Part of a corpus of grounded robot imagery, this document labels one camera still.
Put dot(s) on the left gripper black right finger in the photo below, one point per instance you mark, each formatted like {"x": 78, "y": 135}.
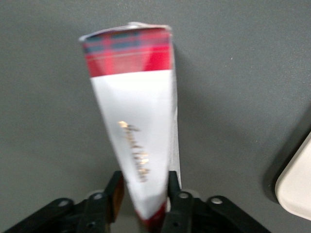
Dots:
{"x": 179, "y": 213}

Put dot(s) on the red tartan cookie box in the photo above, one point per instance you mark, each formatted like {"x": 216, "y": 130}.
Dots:
{"x": 136, "y": 109}

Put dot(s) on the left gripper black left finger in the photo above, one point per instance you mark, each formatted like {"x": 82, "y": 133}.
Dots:
{"x": 102, "y": 208}

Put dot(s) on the cream plastic tray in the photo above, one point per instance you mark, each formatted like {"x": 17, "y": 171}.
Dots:
{"x": 298, "y": 184}

